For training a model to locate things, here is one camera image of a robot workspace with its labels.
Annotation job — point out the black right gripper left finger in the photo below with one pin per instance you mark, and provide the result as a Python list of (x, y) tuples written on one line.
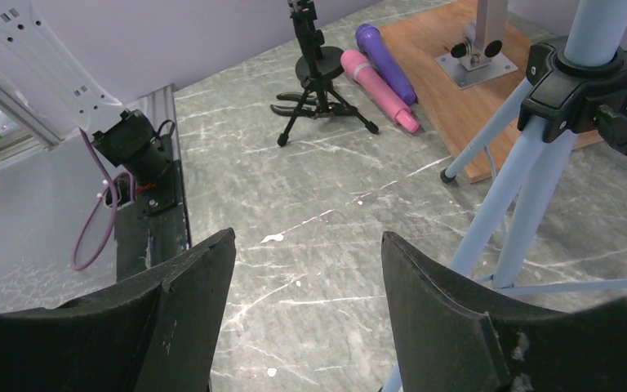
[(154, 331)]

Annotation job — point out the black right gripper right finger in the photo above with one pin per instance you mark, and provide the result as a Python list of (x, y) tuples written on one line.
[(453, 334)]

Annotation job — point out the black tripod mic stand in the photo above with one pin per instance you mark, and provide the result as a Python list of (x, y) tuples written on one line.
[(311, 40)]

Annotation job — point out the pink microphone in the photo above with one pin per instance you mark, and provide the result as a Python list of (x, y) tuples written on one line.
[(358, 67)]

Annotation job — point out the light blue music stand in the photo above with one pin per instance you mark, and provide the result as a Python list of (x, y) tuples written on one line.
[(573, 85)]

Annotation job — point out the purple microphone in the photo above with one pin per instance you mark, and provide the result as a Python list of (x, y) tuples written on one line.
[(371, 44)]

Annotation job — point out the black round-base mic stand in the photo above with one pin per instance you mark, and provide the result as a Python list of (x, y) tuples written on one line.
[(329, 65)]

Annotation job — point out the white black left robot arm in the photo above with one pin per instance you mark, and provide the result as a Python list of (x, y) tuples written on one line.
[(124, 137)]

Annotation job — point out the wooden board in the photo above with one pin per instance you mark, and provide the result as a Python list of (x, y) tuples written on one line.
[(458, 102)]

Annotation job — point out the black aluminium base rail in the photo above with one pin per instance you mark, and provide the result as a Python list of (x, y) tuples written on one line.
[(155, 227)]

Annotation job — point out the black wire stripper pliers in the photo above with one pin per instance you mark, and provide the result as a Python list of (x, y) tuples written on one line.
[(307, 105)]

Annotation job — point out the grey metal bracket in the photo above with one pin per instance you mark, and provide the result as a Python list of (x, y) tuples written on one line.
[(478, 57)]

